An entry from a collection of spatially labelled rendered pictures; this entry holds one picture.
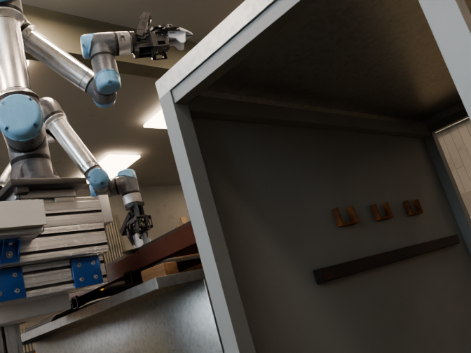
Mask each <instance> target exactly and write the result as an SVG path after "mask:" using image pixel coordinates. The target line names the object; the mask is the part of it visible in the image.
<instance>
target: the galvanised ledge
mask: <svg viewBox="0 0 471 353"><path fill-rule="evenodd" d="M202 279H205V273H204V270H203V268H201V269H197V270H191V271H187V272H181V273H177V274H172V275H166V276H162V277H155V278H153V279H150V280H149V281H147V282H144V283H142V284H139V285H137V286H134V287H132V288H130V289H127V290H125V291H122V292H120V293H117V294H116V295H114V296H111V297H108V298H106V299H104V300H101V301H99V302H97V303H94V304H92V305H89V306H88V307H85V308H83V309H80V310H78V311H75V312H73V313H71V314H68V315H66V316H64V317H61V318H59V319H56V320H55V321H52V322H50V323H47V324H44V325H43V326H40V327H38V328H35V329H33V330H31V331H28V332H26V333H23V334H21V339H22V345H27V344H30V343H33V342H37V341H39V340H43V339H44V338H48V337H50V336H52V335H55V334H58V333H61V332H63V331H66V330H69V329H71V328H74V327H77V326H80V325H82V324H85V323H88V322H89V321H93V320H95V319H99V318H100V317H104V316H106V315H108V314H111V313H114V312H117V311H119V310H122V309H125V308H127V307H130V306H133V305H136V304H138V303H141V302H144V301H146V300H149V299H151V298H155V297H156V296H160V295H162V294H164V293H167V292H170V291H173V290H175V289H178V288H181V287H183V286H186V285H189V284H192V283H194V282H197V281H200V280H202Z"/></svg>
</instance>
